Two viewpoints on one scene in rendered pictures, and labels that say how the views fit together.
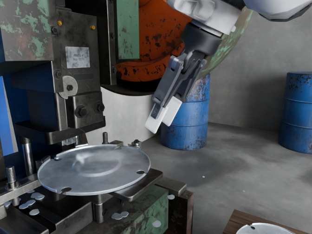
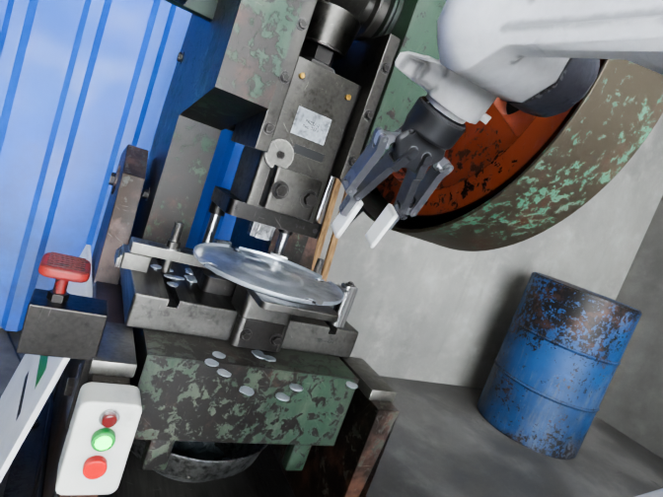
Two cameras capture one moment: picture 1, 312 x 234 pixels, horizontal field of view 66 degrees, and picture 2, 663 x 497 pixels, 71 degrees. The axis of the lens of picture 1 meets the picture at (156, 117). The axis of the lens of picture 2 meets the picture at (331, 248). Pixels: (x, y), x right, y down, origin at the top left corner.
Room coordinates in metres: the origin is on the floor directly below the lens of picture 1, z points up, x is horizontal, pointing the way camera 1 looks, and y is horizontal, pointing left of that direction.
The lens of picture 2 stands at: (-0.12, -0.32, 0.98)
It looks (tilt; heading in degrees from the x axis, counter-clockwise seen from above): 8 degrees down; 28
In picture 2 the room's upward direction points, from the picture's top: 20 degrees clockwise
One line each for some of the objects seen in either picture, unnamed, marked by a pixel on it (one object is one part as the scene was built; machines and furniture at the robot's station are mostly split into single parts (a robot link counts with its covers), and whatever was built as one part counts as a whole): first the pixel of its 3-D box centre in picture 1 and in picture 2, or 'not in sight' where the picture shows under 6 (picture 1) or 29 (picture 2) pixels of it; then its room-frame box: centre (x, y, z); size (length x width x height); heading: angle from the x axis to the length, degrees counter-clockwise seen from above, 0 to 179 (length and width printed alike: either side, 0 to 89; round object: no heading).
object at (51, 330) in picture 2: not in sight; (56, 358); (0.28, 0.24, 0.62); 0.10 x 0.06 x 0.20; 147
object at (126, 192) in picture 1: (111, 191); (267, 315); (0.57, 0.12, 0.72); 0.25 x 0.14 x 0.14; 57
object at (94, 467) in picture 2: not in sight; (95, 466); (0.27, 0.10, 0.54); 0.03 x 0.01 x 0.03; 147
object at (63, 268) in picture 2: not in sight; (60, 287); (0.26, 0.25, 0.72); 0.07 x 0.06 x 0.08; 57
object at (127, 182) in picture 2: not in sight; (74, 349); (0.52, 0.53, 0.45); 0.92 x 0.12 x 0.90; 57
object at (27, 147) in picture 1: (27, 152); (211, 227); (0.63, 0.36, 0.81); 0.02 x 0.02 x 0.14
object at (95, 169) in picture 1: (96, 164); (270, 271); (0.60, 0.16, 0.78); 0.29 x 0.29 x 0.01
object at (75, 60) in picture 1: (68, 68); (298, 138); (0.64, 0.23, 1.04); 0.17 x 0.15 x 0.30; 57
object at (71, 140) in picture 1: (67, 136); (261, 229); (0.66, 0.26, 0.84); 0.05 x 0.03 x 0.04; 147
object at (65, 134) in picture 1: (63, 128); (263, 217); (0.67, 0.27, 0.86); 0.20 x 0.16 x 0.05; 147
